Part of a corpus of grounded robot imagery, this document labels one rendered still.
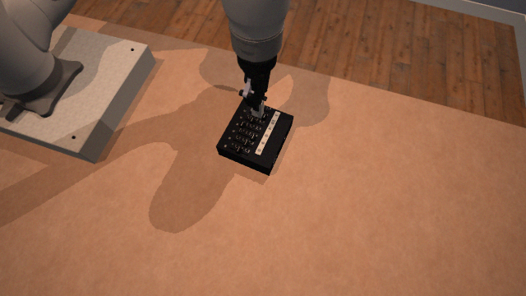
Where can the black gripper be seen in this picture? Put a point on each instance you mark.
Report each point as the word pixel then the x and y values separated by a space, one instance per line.
pixel 256 83

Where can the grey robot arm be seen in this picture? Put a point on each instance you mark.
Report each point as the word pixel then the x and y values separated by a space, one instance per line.
pixel 33 79

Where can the black lighting desk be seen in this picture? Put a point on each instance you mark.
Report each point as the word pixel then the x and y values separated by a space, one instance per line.
pixel 255 142

